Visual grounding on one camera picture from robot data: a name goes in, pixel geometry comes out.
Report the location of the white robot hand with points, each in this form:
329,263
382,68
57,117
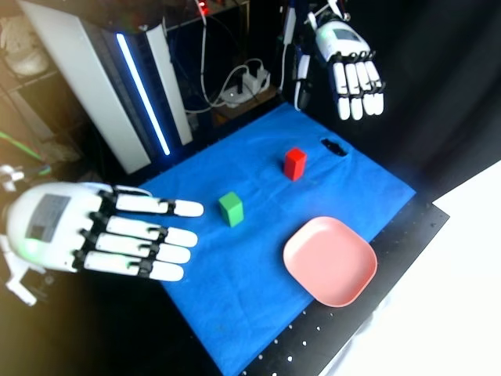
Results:
47,223
342,37

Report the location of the green block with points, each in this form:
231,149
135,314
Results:
231,209

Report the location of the red block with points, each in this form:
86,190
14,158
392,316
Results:
294,164

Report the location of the pink square plate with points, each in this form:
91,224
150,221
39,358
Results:
329,262

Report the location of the white power strip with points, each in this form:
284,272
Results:
250,84

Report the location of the white tower with blue light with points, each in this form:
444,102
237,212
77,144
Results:
90,86

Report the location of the blue cloth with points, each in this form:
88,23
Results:
250,258

